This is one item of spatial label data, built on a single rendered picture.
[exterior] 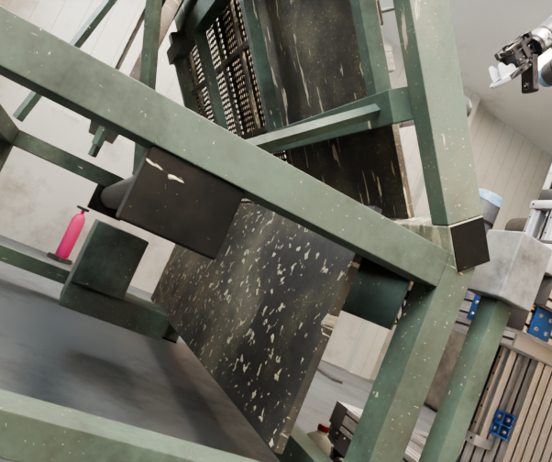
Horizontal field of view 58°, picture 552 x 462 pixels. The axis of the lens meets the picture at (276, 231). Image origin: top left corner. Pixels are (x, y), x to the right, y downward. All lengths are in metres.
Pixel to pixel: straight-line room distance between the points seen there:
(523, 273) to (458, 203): 0.28
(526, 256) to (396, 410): 0.52
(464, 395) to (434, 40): 0.86
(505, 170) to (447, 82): 6.42
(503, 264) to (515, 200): 6.40
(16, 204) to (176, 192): 4.39
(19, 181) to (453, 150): 4.53
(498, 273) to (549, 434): 0.87
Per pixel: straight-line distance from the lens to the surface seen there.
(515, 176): 7.79
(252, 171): 0.99
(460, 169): 1.26
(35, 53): 0.97
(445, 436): 1.41
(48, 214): 5.28
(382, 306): 1.55
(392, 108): 1.23
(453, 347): 6.24
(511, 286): 1.40
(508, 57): 1.73
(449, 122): 1.25
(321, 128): 1.18
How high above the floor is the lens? 0.54
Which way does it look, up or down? 6 degrees up
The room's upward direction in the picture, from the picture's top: 23 degrees clockwise
